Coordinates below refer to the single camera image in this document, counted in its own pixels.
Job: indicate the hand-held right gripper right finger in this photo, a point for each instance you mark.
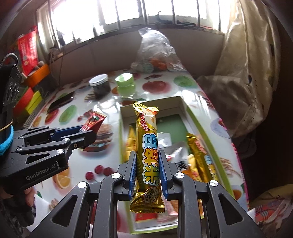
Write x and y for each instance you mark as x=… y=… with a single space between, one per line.
x=163 y=178

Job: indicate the black smartphone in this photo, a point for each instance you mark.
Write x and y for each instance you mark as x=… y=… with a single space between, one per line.
x=60 y=101

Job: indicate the orange snack packet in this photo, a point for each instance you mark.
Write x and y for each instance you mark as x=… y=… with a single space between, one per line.
x=194 y=169

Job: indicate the plaid cloth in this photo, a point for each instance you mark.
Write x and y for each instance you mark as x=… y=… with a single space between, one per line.
x=270 y=210

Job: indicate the patterned cream curtain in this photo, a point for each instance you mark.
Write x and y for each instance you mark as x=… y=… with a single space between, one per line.
x=247 y=68

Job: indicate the red textured box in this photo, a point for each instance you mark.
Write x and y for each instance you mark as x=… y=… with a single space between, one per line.
x=24 y=100

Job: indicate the red and white snack packet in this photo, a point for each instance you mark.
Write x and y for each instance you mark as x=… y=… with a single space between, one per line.
x=170 y=210

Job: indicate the black and white striped box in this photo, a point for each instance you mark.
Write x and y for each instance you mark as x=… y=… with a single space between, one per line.
x=34 y=119

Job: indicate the clear jar with dark contents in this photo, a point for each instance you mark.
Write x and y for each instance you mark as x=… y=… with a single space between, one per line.
x=100 y=87

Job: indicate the person's left hand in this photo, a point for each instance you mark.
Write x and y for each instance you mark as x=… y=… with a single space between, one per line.
x=29 y=196

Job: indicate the yellow-green box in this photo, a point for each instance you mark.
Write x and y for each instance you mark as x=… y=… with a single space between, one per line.
x=34 y=103

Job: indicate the yellow snack packet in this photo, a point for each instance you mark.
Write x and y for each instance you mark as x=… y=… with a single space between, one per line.
x=131 y=139

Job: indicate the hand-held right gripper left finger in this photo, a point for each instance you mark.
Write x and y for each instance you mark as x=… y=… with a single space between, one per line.
x=132 y=174

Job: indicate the green and white cardboard box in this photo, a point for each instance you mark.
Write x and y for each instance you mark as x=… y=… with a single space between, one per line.
x=174 y=123

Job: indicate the green plastic jar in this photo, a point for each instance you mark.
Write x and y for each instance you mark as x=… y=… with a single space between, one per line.
x=126 y=85

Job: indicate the orange box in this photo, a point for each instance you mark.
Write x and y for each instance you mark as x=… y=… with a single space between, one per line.
x=37 y=75

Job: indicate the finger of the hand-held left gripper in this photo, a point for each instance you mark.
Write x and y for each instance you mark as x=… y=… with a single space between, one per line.
x=66 y=131
x=80 y=140

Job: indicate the red paper bag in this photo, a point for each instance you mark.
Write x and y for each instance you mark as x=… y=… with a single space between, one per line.
x=27 y=50

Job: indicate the red and black candy packet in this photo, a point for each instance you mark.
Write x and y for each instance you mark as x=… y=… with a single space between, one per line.
x=96 y=120

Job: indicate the silver foil snack packet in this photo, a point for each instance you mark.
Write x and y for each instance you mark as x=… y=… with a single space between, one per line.
x=164 y=139

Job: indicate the window with metal bars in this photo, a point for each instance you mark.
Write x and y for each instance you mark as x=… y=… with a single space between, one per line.
x=126 y=13

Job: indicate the clear plastic bag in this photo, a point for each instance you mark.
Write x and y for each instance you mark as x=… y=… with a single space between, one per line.
x=155 y=48

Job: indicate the long gold snack bar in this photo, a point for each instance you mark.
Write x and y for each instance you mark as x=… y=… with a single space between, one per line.
x=147 y=148
x=201 y=158

